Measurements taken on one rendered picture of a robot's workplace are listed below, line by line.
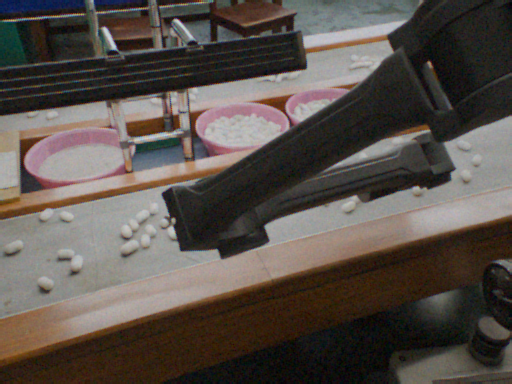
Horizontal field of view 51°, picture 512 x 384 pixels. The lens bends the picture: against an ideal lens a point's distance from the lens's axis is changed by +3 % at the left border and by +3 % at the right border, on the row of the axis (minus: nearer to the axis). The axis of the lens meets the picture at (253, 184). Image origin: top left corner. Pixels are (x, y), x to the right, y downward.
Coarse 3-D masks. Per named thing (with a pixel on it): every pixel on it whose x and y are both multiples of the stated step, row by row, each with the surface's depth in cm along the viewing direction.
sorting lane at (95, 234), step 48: (384, 144) 142; (480, 144) 141; (144, 192) 125; (432, 192) 123; (480, 192) 123; (0, 240) 111; (48, 240) 111; (96, 240) 110; (288, 240) 109; (0, 288) 100; (96, 288) 99
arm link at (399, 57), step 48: (432, 0) 41; (480, 0) 39; (384, 96) 44; (432, 96) 45; (480, 96) 39; (288, 144) 51; (336, 144) 48; (192, 192) 59; (240, 192) 55; (192, 240) 60
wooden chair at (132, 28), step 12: (108, 24) 320; (120, 24) 320; (132, 24) 321; (144, 24) 321; (120, 36) 302; (132, 36) 301; (144, 36) 301; (168, 36) 305; (120, 48) 303; (132, 48) 304; (144, 48) 306
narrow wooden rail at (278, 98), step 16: (336, 80) 172; (352, 80) 172; (240, 96) 163; (256, 96) 163; (272, 96) 163; (288, 96) 164; (144, 112) 155; (160, 112) 154; (176, 112) 154; (192, 112) 155; (224, 112) 159; (256, 112) 163; (48, 128) 147; (64, 128) 147; (128, 128) 151; (144, 128) 153; (160, 128) 154; (176, 128) 156; (192, 128) 158; (32, 144) 144
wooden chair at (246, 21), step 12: (252, 0) 360; (216, 12) 338; (228, 12) 339; (240, 12) 340; (252, 12) 340; (264, 12) 339; (276, 12) 338; (288, 12) 336; (216, 24) 343; (228, 24) 332; (240, 24) 319; (252, 24) 318; (264, 24) 327; (276, 24) 333; (288, 24) 340; (216, 36) 350
